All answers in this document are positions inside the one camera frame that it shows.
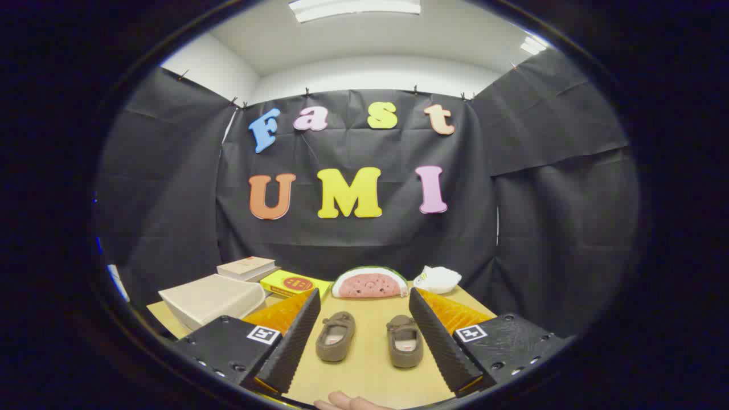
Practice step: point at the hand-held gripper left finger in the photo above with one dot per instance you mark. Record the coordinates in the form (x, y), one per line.
(293, 347)

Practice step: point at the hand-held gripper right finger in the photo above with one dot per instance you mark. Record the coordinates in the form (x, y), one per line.
(441, 347)

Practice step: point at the brown fuzzy shoe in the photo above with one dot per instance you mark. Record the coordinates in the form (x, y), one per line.
(398, 329)
(336, 341)

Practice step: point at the cream fabric storage box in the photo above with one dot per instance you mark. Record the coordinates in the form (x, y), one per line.
(211, 299)

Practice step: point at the yellow book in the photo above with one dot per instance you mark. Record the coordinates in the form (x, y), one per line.
(293, 283)

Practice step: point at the white plush toy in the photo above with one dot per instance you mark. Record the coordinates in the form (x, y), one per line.
(438, 279)

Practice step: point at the beige book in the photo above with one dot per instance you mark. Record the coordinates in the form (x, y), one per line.
(245, 266)

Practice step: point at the watermelon slice plush toy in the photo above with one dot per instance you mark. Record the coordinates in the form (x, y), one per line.
(370, 285)

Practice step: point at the ceiling light panel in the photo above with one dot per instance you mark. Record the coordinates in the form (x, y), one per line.
(532, 45)
(353, 8)

